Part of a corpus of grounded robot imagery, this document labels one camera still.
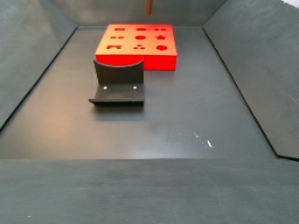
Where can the brown oval peg rod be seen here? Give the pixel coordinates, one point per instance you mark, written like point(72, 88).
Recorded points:
point(148, 6)

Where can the black curved holder stand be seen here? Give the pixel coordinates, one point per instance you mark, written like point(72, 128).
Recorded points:
point(120, 84)

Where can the red shape-sorting block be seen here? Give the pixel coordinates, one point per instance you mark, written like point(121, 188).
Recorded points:
point(128, 43)

